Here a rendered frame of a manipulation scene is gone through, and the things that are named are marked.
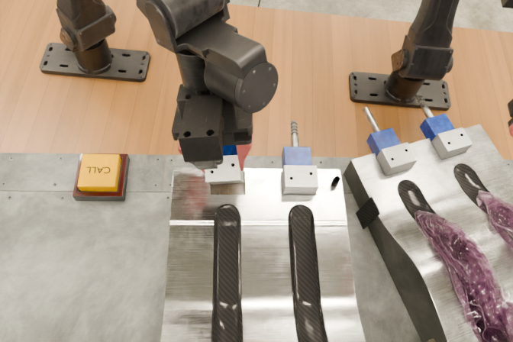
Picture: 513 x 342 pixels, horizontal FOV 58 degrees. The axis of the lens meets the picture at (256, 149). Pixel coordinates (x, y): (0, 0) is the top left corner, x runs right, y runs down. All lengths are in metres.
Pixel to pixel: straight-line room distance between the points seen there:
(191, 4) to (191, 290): 0.37
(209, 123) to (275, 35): 0.52
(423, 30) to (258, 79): 0.41
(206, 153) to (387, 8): 1.94
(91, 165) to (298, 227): 0.35
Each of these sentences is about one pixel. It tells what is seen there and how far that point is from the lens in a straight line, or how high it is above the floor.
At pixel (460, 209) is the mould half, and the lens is 0.80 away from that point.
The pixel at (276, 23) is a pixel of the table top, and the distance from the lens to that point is 1.02.
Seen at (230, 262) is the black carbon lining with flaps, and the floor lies 0.88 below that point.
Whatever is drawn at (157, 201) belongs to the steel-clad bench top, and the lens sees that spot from 0.79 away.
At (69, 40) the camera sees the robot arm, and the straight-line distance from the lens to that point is 0.85.
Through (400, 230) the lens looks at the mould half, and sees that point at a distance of 0.75.
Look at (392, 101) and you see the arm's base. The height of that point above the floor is 0.81.
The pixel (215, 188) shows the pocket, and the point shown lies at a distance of 0.72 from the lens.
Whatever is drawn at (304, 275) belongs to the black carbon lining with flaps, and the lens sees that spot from 0.67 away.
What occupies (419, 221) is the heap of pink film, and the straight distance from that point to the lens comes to 0.76.
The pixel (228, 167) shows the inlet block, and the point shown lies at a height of 0.95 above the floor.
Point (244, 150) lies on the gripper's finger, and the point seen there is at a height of 1.00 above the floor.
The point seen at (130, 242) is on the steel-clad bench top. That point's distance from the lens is 0.77.
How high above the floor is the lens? 1.52
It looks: 60 degrees down
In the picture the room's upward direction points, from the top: 9 degrees clockwise
